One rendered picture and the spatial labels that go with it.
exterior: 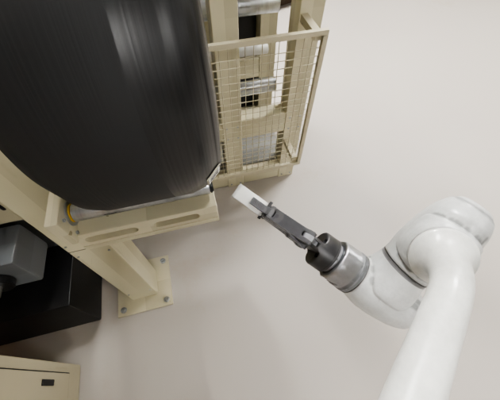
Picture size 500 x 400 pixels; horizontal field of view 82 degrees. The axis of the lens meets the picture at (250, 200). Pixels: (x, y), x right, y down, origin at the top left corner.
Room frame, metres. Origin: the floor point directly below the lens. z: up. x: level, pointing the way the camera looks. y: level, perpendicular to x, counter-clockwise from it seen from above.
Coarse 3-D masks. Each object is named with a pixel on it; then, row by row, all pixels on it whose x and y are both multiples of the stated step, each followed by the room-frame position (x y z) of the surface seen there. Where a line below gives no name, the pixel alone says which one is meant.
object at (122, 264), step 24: (0, 168) 0.38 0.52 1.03; (0, 192) 0.37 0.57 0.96; (24, 192) 0.38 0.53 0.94; (48, 192) 0.39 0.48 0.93; (24, 216) 0.37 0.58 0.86; (96, 264) 0.37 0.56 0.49; (120, 264) 0.39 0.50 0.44; (144, 264) 0.47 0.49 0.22; (120, 288) 0.37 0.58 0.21; (144, 288) 0.39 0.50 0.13
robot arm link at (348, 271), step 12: (348, 252) 0.22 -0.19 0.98; (360, 252) 0.22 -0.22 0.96; (336, 264) 0.20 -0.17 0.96; (348, 264) 0.19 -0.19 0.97; (360, 264) 0.20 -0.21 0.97; (324, 276) 0.18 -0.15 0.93; (336, 276) 0.18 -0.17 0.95; (348, 276) 0.17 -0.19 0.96; (360, 276) 0.17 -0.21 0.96; (348, 288) 0.16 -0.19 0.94
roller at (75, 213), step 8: (200, 192) 0.41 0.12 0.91; (208, 192) 0.41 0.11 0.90; (160, 200) 0.38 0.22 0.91; (168, 200) 0.39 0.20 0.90; (176, 200) 0.39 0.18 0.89; (72, 208) 0.35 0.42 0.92; (80, 208) 0.35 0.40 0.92; (128, 208) 0.36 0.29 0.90; (136, 208) 0.37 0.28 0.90; (72, 216) 0.33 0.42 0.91; (80, 216) 0.34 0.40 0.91; (88, 216) 0.34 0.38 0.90; (96, 216) 0.34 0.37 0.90
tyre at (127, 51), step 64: (0, 0) 0.31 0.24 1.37; (64, 0) 0.33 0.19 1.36; (128, 0) 0.34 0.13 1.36; (192, 0) 0.38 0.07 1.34; (0, 64) 0.28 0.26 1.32; (64, 64) 0.29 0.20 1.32; (128, 64) 0.30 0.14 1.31; (192, 64) 0.33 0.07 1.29; (0, 128) 0.25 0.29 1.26; (64, 128) 0.26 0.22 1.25; (128, 128) 0.27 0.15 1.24; (192, 128) 0.30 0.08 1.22; (64, 192) 0.24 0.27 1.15; (128, 192) 0.26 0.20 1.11; (192, 192) 0.32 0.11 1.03
